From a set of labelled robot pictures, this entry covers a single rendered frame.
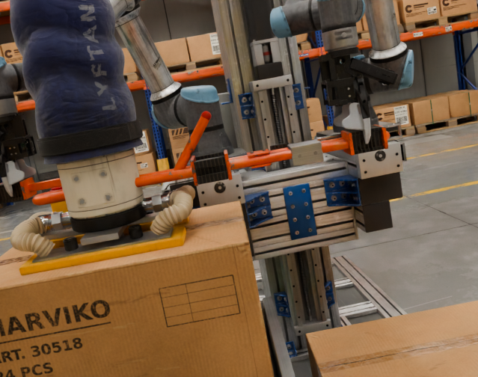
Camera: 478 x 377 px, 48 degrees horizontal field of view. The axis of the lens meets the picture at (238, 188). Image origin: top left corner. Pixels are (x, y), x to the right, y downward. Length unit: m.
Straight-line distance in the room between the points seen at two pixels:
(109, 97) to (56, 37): 0.15
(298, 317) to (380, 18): 1.05
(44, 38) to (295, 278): 1.22
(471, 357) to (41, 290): 0.96
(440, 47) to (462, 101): 1.62
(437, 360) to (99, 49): 1.02
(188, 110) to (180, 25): 8.03
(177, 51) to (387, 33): 6.81
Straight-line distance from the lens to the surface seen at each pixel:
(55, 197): 1.26
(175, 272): 1.08
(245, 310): 1.10
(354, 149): 1.23
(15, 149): 1.55
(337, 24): 1.22
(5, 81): 1.56
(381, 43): 1.75
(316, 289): 2.01
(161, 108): 1.82
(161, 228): 1.14
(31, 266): 1.19
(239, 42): 1.92
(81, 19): 1.16
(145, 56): 1.79
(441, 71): 10.79
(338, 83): 1.21
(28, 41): 1.19
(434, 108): 9.31
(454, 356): 1.41
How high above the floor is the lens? 1.24
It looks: 10 degrees down
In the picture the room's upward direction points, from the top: 10 degrees counter-clockwise
